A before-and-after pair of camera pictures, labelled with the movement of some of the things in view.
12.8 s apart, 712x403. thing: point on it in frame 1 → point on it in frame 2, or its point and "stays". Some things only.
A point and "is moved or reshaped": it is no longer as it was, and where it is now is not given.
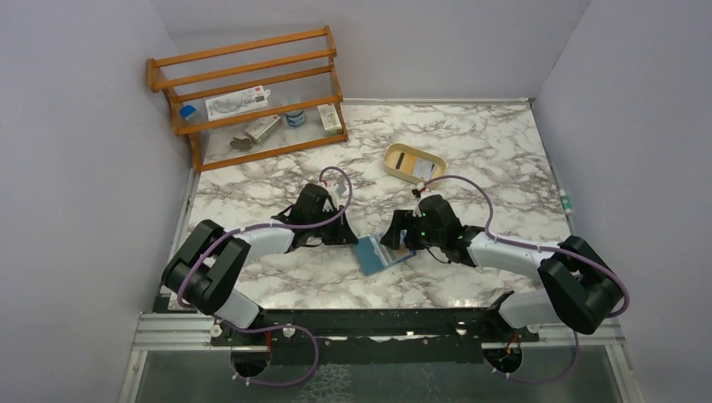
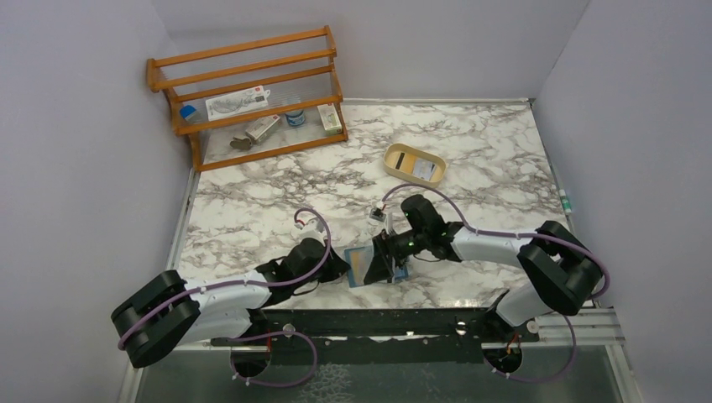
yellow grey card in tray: (406, 163) stays
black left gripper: (332, 231) → (334, 264)
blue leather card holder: (374, 255) is moved or reshaped
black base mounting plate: (377, 336) stays
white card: (423, 168) stays
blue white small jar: (295, 118) stays
